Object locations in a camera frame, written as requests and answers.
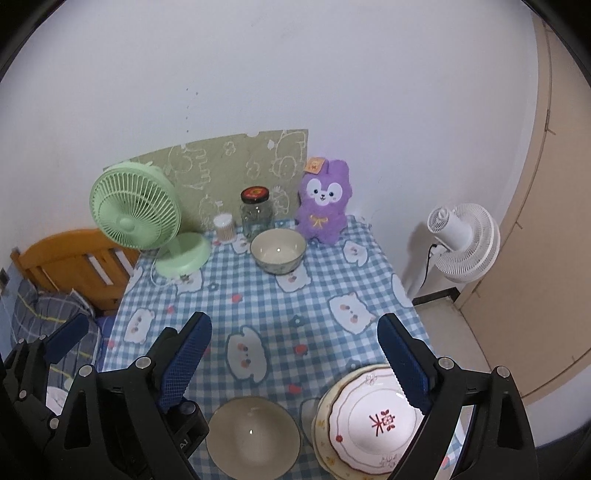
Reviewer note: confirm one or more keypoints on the wooden bed headboard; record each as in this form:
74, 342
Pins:
55, 254

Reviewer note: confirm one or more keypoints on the white plate with red pattern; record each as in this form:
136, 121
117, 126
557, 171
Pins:
364, 424

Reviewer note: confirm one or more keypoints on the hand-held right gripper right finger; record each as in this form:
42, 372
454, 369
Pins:
406, 364

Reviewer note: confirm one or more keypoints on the floral ceramic bowl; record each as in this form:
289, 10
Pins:
251, 434
277, 249

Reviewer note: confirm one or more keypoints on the beige door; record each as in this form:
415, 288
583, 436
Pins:
545, 230

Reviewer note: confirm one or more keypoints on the grey plaid pillow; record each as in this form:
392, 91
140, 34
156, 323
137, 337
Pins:
46, 309

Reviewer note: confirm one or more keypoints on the white standing fan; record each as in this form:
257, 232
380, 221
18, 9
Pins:
466, 244

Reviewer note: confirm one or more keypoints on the blue checkered tablecloth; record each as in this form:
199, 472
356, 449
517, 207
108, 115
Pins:
286, 332

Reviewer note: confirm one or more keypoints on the cotton swab box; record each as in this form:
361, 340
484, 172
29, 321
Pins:
225, 230

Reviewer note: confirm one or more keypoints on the small yellow floral plate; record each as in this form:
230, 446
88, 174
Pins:
327, 415

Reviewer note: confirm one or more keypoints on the green patterned board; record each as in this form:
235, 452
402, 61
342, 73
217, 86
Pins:
221, 161

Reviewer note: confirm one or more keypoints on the glass jar with dark lid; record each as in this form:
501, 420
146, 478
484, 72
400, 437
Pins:
256, 217

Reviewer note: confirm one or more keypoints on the purple plush bunny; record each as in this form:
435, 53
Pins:
323, 203

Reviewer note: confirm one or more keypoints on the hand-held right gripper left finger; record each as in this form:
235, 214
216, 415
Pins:
184, 364

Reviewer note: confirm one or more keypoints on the green desk fan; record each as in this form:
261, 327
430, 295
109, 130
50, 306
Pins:
134, 217

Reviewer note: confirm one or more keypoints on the large yellow floral plate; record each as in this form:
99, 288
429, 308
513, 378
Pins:
316, 434

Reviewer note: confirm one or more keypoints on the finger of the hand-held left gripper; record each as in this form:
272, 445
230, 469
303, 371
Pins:
69, 339

